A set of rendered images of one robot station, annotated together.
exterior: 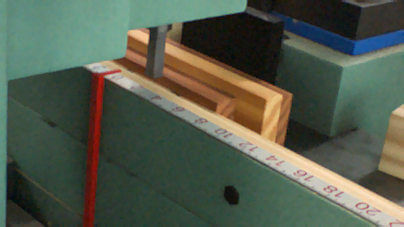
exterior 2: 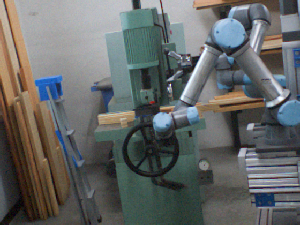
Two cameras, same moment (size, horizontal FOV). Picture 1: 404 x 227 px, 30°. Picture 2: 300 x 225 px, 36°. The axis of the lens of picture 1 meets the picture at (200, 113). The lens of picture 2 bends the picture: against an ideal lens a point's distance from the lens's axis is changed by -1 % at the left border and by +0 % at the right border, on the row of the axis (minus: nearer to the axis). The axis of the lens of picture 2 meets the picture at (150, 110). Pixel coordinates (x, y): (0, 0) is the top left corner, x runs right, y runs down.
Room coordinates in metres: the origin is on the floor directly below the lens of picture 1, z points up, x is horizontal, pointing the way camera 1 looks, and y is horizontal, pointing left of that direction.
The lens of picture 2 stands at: (2.50, -1.57, 1.42)
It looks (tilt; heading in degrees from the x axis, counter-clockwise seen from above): 11 degrees down; 141
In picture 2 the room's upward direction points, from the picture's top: 8 degrees counter-clockwise
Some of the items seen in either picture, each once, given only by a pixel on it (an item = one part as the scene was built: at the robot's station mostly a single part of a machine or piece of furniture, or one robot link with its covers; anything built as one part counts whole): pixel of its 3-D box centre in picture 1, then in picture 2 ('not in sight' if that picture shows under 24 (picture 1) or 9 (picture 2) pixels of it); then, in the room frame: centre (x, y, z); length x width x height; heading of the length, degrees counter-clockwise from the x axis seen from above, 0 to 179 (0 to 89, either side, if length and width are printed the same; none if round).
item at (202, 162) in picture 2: not in sight; (204, 165); (0.83, 0.08, 0.65); 0.06 x 0.04 x 0.08; 47
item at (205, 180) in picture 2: not in sight; (205, 174); (0.78, 0.13, 0.58); 0.12 x 0.08 x 0.08; 137
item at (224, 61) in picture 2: not in sight; (222, 59); (0.91, 0.23, 1.19); 0.11 x 0.08 x 0.09; 47
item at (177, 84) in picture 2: not in sight; (175, 89); (0.47, 0.28, 1.02); 0.09 x 0.07 x 0.12; 47
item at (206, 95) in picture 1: (141, 87); not in sight; (0.53, 0.05, 0.92); 0.18 x 0.02 x 0.05; 47
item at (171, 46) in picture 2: not in sight; (170, 55); (0.44, 0.29, 1.23); 0.09 x 0.08 x 0.15; 137
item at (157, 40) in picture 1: (157, 41); not in sight; (0.50, 0.04, 0.97); 0.01 x 0.01 x 0.05; 47
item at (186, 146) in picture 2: not in sight; (155, 137); (0.41, 0.12, 0.76); 0.57 x 0.45 x 0.09; 137
